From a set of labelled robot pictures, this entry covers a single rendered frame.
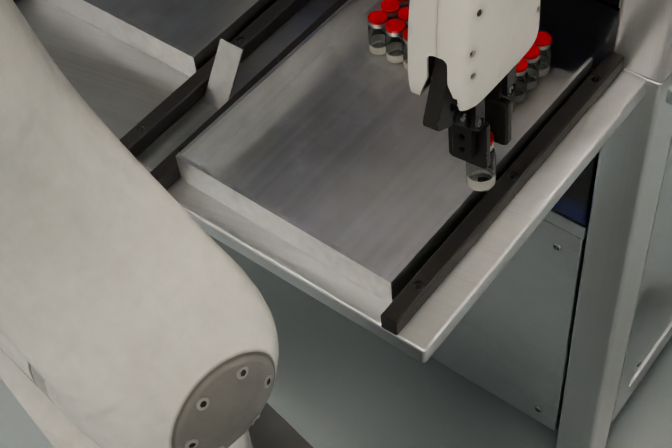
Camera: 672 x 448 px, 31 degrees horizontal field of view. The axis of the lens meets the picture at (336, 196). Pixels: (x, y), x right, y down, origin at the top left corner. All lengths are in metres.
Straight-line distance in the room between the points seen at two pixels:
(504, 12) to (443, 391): 1.34
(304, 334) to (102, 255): 1.58
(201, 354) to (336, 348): 1.51
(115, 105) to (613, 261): 0.63
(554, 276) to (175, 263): 1.06
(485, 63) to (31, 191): 0.35
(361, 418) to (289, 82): 0.89
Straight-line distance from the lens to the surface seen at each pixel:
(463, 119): 0.81
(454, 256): 1.09
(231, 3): 1.37
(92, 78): 1.33
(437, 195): 1.16
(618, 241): 1.48
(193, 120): 1.25
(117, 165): 0.57
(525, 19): 0.81
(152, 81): 1.30
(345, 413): 2.04
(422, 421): 2.03
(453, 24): 0.75
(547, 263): 1.59
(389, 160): 1.19
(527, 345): 1.77
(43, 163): 0.53
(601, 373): 1.72
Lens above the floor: 1.77
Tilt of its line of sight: 50 degrees down
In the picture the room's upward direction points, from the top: 6 degrees counter-clockwise
